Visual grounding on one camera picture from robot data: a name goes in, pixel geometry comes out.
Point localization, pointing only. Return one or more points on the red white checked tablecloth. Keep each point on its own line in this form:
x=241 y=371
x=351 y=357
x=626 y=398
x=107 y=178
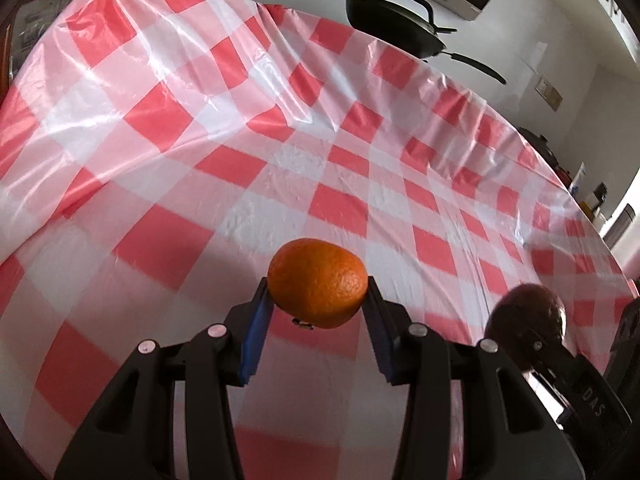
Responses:
x=200 y=110

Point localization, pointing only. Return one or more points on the white packet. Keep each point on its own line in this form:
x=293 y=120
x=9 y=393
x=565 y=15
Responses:
x=579 y=177

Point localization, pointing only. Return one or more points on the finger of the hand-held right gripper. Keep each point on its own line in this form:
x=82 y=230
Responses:
x=547 y=360

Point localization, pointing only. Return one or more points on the orange tangerine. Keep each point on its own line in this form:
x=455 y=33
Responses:
x=317 y=282

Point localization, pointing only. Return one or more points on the large brown round fruit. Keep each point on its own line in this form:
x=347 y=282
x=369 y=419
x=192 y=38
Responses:
x=520 y=320

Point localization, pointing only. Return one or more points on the black frying pan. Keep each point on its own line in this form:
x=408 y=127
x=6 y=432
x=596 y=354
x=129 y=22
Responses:
x=395 y=22

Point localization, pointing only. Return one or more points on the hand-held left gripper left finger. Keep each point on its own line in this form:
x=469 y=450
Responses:
x=255 y=340

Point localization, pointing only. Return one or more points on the wall socket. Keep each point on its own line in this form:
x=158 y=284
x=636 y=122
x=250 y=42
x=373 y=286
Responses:
x=547 y=92

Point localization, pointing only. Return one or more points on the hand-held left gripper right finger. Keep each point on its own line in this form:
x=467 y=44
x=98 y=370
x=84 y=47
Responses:
x=381 y=347

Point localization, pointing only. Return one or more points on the dark cooking pot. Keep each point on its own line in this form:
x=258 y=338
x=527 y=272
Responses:
x=537 y=142

